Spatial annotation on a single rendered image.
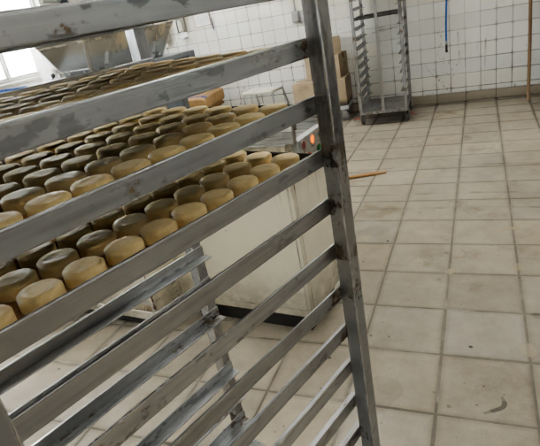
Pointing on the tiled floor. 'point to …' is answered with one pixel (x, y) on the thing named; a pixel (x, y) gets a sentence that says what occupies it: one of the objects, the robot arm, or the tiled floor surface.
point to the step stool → (265, 93)
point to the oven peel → (529, 50)
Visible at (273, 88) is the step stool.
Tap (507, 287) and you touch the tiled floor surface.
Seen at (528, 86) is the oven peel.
